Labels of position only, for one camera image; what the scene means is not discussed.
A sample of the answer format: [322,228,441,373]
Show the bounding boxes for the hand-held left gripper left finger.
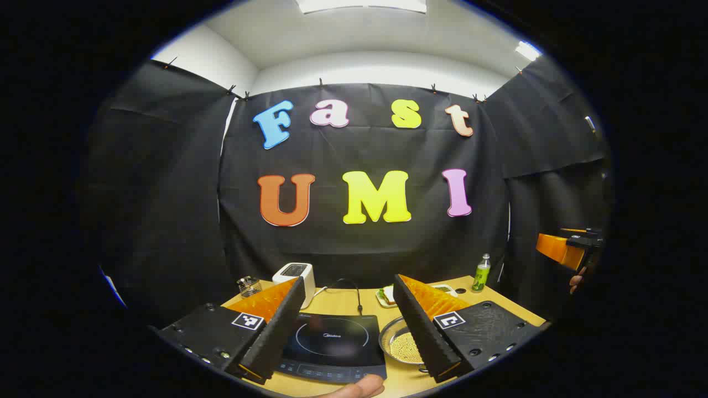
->
[158,276,306,386]

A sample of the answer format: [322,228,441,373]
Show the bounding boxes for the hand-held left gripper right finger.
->
[393,274,543,384]

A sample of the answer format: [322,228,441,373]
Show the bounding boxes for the steel pot with black handle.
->
[379,315,429,373]

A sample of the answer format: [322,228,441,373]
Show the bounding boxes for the black induction cooktop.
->
[275,312,388,385]

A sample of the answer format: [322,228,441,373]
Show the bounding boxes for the pile of soybeans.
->
[390,332,424,364]

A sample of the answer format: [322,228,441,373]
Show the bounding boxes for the white toaster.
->
[272,263,316,310]

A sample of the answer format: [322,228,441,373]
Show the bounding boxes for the green drink bottle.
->
[471,254,492,292]

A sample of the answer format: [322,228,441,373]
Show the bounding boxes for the black backdrop cloth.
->
[77,55,615,332]

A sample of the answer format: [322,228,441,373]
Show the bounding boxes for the small ceiling light panel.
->
[514,40,542,61]

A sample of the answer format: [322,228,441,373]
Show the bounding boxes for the large ceiling light panel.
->
[296,0,428,14]

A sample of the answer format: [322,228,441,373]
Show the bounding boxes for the black power cable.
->
[313,278,364,316]

